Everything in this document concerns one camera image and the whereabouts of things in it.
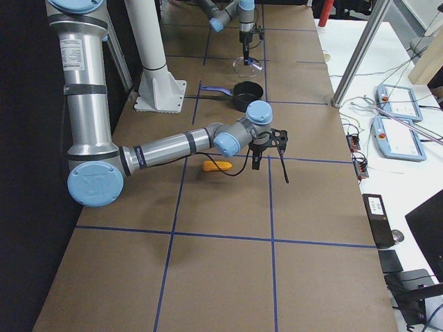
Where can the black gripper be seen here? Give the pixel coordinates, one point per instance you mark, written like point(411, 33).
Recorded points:
point(257, 148)
point(245, 45)

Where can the blue saucepan with handle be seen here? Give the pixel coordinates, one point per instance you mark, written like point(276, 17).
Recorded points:
point(242, 94)

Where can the yellow corn cob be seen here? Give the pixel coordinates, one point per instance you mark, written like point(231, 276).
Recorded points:
point(216, 166)

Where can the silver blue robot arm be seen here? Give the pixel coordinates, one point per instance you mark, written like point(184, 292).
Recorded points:
point(97, 166)
point(219, 19)

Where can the red cylinder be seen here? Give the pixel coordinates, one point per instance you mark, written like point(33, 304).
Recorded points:
point(326, 9)

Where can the far orange connector block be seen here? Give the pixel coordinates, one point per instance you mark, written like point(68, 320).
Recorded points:
point(353, 142)

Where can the orange connector block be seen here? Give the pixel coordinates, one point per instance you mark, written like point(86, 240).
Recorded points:
point(360, 163)
point(353, 142)

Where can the near orange connector block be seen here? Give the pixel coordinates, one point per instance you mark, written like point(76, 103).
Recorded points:
point(360, 163)

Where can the near blue teach pendant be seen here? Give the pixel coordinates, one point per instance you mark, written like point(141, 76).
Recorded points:
point(395, 141)

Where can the blue teach pendant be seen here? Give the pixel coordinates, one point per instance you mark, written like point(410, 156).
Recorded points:
point(395, 141)
point(399, 101)

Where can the black box with label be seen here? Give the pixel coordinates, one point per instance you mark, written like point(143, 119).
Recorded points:
point(378, 220)

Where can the far blue teach pendant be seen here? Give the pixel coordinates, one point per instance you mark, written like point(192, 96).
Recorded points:
point(399, 101)

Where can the black monitor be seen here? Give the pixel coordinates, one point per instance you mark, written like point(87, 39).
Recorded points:
point(425, 223)

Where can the black monitor stand base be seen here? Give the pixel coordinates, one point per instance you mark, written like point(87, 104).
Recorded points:
point(415, 294)

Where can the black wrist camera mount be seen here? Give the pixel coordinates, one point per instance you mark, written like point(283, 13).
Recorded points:
point(258, 30)
point(279, 139)

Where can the white camera post with base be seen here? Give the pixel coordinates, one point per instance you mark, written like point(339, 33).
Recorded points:
point(158, 90)

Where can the aluminium frame post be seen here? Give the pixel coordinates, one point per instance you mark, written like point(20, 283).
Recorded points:
point(365, 40)

